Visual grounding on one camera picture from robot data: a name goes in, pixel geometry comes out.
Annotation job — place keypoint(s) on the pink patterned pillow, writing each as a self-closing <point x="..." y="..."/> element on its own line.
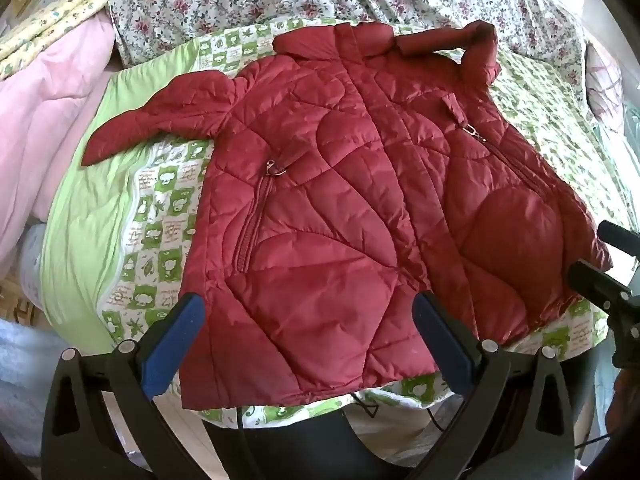
<point x="605" y="80"/>

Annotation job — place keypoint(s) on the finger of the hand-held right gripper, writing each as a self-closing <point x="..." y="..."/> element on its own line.
<point x="595" y="284"/>
<point x="617" y="236"/>

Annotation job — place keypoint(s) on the green patterned blanket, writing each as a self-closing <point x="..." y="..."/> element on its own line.
<point x="95" y="230"/>

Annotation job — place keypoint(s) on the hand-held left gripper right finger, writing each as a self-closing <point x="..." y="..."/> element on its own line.
<point x="442" y="342"/>

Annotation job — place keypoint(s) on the yellow floral cloth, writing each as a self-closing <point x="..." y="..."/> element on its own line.
<point x="45" y="25"/>

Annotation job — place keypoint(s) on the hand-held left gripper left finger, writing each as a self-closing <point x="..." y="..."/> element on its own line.
<point x="169" y="345"/>

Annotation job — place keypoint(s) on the pink blanket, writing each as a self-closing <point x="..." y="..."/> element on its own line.
<point x="45" y="125"/>

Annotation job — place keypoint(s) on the red quilted jacket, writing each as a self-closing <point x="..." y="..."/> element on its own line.
<point x="360" y="200"/>

